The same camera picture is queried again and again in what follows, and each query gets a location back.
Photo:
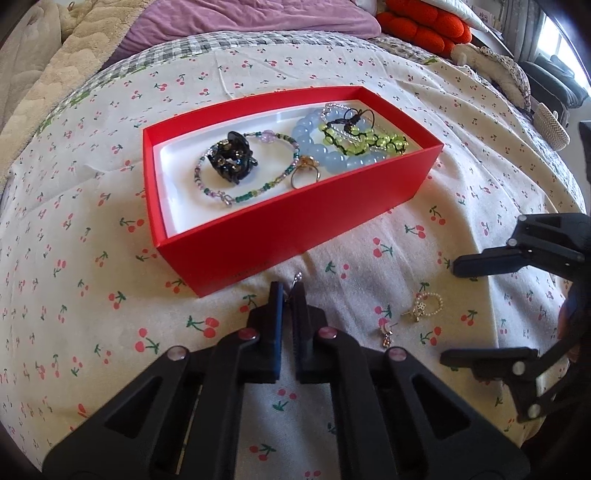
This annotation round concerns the woven basket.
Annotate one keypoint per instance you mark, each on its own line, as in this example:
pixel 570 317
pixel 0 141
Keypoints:
pixel 551 127

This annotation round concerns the cherry print bed sheet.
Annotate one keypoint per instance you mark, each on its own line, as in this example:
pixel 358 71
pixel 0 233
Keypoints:
pixel 92 230

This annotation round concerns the black hair claw clip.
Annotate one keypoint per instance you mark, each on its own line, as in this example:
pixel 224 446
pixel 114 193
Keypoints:
pixel 231 159

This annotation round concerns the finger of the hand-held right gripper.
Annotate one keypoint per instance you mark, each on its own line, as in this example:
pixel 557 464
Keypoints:
pixel 485 265
pixel 485 357

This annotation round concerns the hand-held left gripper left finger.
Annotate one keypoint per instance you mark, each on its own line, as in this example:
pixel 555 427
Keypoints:
pixel 276 323

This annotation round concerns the orange knotted cushion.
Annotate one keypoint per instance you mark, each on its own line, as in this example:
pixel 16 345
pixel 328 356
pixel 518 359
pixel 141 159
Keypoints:
pixel 429 23

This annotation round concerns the white printed pillow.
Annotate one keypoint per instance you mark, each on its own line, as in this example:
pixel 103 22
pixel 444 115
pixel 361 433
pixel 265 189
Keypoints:
pixel 461 9

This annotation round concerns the red cardboard box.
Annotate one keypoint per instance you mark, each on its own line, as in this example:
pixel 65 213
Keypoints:
pixel 277 244

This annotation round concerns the grey curtain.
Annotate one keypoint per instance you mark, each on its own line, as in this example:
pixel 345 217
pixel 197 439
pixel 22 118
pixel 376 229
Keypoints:
pixel 521 23

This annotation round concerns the pink dangle earring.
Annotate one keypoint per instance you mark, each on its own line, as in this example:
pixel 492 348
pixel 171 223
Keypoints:
pixel 385 328

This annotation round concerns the small silver earring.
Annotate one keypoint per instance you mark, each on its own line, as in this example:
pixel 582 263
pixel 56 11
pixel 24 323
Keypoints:
pixel 298 277

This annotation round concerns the dark grey armchair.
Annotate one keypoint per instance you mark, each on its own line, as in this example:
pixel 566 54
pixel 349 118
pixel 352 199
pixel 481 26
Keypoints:
pixel 554 81

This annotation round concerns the purple pillow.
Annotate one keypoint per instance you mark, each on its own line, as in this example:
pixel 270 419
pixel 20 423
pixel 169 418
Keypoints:
pixel 231 18

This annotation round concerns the cream quilted blanket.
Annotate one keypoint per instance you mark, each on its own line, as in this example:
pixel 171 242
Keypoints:
pixel 55 60

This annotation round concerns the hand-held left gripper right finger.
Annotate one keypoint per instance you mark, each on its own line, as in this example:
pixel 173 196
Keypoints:
pixel 300 323

